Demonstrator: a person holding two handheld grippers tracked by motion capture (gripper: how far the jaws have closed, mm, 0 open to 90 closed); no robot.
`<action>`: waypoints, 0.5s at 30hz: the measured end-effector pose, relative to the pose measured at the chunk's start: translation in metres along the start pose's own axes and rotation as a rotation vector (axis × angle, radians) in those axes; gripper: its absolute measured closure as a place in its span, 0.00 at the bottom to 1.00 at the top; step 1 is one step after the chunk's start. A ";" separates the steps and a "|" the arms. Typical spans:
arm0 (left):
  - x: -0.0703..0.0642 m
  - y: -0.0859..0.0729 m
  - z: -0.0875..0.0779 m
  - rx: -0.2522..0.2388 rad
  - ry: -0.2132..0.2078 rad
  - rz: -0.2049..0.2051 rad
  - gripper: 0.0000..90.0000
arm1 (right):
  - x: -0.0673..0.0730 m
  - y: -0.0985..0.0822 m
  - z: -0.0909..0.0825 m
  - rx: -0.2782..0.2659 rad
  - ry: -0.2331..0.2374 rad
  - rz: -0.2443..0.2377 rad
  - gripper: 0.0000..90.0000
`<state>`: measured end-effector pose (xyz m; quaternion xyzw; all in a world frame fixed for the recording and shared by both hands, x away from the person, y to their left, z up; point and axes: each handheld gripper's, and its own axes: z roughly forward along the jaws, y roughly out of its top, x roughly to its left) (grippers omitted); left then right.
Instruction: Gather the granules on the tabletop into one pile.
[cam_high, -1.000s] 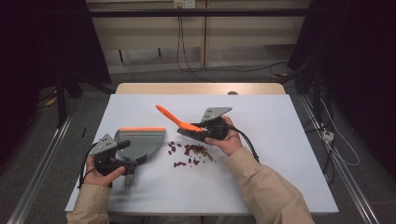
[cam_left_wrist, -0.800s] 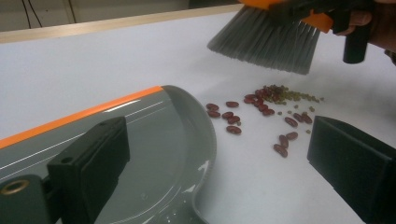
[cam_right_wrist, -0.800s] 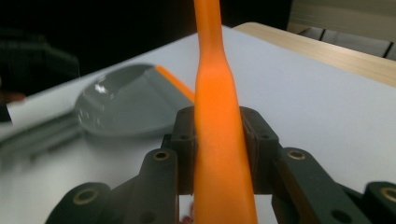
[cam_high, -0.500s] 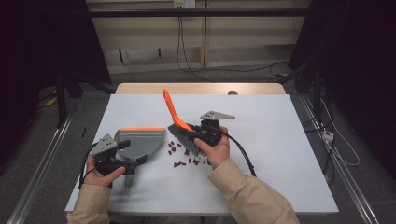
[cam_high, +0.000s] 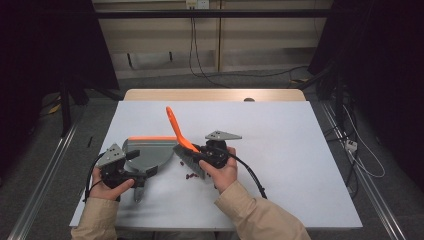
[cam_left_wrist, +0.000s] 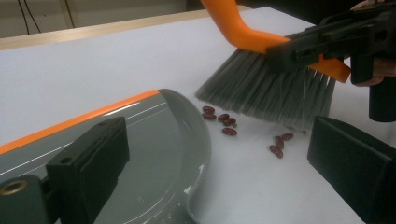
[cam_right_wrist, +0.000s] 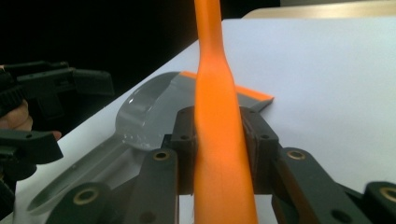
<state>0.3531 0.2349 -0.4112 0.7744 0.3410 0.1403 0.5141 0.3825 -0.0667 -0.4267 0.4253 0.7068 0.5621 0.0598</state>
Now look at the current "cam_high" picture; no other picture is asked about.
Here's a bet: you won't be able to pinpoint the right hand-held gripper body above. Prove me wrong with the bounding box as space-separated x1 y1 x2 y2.
199 129 243 170

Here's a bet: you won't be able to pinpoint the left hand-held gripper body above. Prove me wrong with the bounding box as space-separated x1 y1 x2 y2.
94 142 136 190

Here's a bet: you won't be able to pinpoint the red beans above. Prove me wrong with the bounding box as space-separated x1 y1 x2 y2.
179 160 216 181

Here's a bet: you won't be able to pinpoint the grey dustpan with orange edge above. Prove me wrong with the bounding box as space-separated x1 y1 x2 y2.
121 135 179 205

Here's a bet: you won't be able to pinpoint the orange brush with grey bristles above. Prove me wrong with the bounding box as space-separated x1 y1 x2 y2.
165 105 208 180

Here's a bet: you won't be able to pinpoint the person's right hand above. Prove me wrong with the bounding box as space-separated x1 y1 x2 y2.
198 146 239 195

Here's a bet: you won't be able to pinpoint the person's left hand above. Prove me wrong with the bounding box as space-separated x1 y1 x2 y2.
88 166 136 202

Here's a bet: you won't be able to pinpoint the white table board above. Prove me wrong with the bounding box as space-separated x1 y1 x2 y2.
69 100 364 232

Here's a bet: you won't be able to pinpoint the wooden table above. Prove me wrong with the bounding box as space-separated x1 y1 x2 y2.
123 88 307 103

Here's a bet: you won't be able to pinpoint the black metal stand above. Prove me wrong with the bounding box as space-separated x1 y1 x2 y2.
57 74 91 138

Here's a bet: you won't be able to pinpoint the black curtain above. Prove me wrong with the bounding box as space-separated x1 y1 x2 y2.
0 0 120 174
307 0 424 193

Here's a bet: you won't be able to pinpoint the white power strip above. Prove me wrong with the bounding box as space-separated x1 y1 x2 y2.
344 138 359 152

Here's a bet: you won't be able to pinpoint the black horizontal bar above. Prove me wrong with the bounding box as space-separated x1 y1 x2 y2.
94 8 335 20

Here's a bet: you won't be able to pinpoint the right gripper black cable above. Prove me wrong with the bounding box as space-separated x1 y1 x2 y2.
216 145 269 200

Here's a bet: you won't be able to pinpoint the aluminium floor rail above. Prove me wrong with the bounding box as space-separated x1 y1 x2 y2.
7 122 80 240
319 101 407 240

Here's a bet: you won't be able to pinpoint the black hanging wall cable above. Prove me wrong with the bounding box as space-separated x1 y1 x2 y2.
188 16 232 90

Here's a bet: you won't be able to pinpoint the black cable along floor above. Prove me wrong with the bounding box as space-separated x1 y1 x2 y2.
199 65 310 80

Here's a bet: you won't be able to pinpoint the white wall socket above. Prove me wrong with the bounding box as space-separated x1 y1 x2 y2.
185 0 211 10

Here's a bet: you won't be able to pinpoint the white cable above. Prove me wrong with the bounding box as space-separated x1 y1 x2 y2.
342 104 387 179

